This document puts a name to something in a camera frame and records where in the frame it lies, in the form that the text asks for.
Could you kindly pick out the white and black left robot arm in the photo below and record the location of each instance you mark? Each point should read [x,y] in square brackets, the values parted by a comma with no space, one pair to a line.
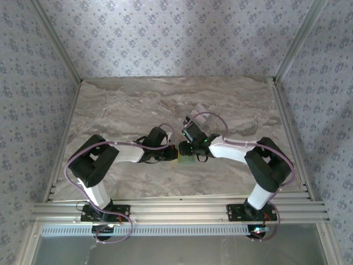
[129,154]

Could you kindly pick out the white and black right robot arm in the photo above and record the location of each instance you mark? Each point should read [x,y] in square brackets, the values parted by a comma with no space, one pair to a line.
[229,150]

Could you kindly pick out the pink credit card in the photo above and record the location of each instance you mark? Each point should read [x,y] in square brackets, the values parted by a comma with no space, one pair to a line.
[198,110]

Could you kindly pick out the grey metal sheet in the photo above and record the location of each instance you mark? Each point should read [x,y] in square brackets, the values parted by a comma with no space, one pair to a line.
[179,251]

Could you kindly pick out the aluminium mounting rail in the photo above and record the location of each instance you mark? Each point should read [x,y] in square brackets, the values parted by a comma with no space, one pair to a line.
[179,209]

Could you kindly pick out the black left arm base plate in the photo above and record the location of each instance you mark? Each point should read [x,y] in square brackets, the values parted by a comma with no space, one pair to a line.
[124,211]

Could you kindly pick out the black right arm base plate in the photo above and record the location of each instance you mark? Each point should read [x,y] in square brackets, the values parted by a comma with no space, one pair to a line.
[234,212]

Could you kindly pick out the aluminium side rail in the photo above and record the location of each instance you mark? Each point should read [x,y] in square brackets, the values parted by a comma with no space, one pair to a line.
[69,124]
[287,124]

